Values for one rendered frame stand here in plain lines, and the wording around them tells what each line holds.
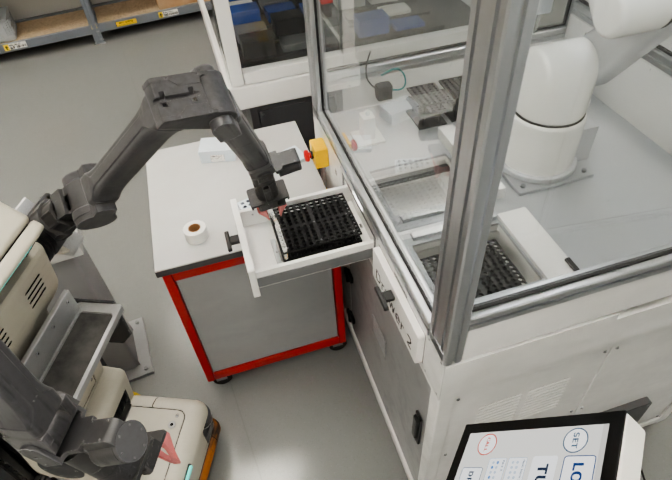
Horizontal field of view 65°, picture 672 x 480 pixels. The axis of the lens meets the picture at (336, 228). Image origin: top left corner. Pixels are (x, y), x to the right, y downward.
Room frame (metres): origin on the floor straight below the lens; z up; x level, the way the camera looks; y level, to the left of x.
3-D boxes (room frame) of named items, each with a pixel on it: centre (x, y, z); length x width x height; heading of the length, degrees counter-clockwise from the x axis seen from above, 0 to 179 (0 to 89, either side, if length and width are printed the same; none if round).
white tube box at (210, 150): (1.59, 0.41, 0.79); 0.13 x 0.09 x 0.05; 90
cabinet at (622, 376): (1.16, -0.53, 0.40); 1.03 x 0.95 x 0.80; 14
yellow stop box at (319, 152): (1.40, 0.04, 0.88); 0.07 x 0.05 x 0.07; 14
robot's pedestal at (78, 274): (1.25, 0.98, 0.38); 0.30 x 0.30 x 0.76; 21
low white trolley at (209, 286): (1.41, 0.34, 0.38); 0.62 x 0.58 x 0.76; 14
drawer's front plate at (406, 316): (0.78, -0.13, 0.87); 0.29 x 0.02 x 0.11; 14
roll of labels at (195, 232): (1.17, 0.43, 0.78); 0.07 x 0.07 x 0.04
